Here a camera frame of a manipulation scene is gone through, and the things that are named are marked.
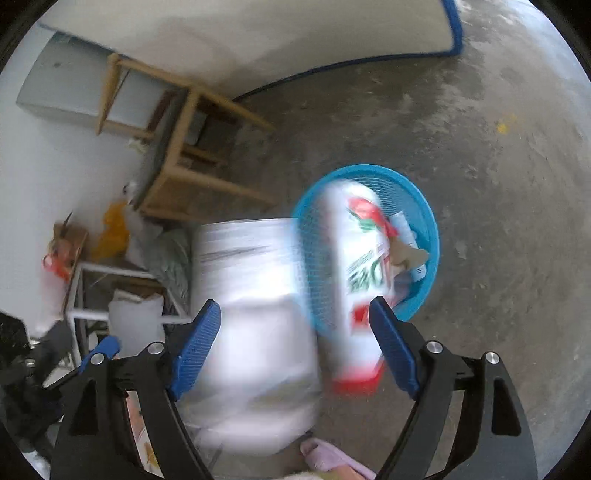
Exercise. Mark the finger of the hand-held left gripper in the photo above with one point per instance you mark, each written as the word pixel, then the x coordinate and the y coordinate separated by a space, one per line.
pixel 107 347

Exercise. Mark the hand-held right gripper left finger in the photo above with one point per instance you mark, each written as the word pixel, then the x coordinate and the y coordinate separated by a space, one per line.
pixel 198 346

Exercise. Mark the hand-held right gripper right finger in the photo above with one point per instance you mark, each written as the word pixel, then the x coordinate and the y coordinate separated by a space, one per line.
pixel 392 346

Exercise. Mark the white cup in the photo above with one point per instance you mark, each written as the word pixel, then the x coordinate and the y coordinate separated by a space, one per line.
pixel 258 332

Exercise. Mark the white strawberry print bottle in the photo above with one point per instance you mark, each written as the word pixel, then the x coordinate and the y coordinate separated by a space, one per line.
pixel 355 258

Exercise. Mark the blue plastic basket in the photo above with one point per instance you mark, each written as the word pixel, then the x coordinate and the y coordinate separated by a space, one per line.
pixel 415 207

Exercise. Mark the white crumpled sheet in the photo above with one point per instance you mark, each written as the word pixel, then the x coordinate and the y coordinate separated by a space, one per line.
pixel 136 318

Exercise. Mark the white side table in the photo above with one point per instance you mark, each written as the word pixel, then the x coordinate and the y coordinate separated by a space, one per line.
pixel 115 271

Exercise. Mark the patterned tablecloth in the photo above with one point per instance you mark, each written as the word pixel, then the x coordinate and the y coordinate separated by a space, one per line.
pixel 138 424

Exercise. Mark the grey plastic bag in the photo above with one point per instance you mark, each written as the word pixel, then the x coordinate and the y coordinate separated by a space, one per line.
pixel 173 263

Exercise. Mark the red plastic bag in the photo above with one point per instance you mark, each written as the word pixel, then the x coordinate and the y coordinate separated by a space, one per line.
pixel 56 268

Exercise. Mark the yellow plastic bag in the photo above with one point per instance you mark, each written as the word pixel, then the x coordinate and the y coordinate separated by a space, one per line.
pixel 111 230

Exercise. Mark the cardboard box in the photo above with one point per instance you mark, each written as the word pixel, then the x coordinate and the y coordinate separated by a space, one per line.
pixel 69 235

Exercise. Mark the pink slipper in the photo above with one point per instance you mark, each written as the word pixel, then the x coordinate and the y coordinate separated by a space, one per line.
pixel 332 457

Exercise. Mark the wooden chair with dark seat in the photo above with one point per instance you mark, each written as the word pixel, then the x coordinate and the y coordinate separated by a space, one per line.
pixel 184 134

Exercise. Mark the grey refrigerator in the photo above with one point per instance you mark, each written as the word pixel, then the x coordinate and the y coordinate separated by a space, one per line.
pixel 60 83

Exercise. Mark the white mattress with blue edge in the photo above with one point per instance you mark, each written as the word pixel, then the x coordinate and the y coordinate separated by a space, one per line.
pixel 277 37

